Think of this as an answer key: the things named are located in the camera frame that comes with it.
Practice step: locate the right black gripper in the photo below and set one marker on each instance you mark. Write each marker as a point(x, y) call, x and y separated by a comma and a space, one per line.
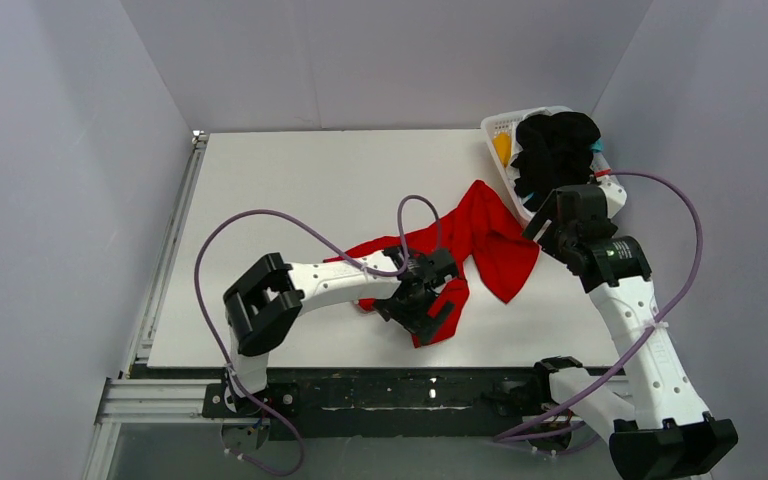
point(557, 216)

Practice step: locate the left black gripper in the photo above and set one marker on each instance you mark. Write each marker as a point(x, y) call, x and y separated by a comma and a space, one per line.
point(425, 307)

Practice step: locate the red t-shirt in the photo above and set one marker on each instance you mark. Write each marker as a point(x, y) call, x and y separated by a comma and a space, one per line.
point(482, 227)

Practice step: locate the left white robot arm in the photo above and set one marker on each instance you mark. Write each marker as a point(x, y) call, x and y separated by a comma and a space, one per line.
point(264, 303)

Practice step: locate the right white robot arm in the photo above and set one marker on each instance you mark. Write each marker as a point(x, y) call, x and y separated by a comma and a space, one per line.
point(665, 430)

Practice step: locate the black garment in basket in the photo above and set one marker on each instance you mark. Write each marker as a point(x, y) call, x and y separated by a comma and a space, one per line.
point(555, 152)

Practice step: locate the yellow garment in basket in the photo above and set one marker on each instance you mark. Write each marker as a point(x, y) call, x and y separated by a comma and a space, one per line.
point(502, 145)

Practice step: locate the teal garment in basket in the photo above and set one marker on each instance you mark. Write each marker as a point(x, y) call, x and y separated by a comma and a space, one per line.
point(597, 146)

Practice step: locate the white plastic laundry basket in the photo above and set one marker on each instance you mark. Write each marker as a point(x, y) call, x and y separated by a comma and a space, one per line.
point(499, 131)

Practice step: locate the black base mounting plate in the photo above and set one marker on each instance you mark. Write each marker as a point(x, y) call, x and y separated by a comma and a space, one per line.
point(406, 402)

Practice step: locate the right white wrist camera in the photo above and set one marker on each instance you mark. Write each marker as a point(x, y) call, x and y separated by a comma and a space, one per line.
point(615, 193)

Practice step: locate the aluminium frame rail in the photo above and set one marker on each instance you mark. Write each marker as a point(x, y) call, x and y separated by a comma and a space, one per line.
point(347, 185)

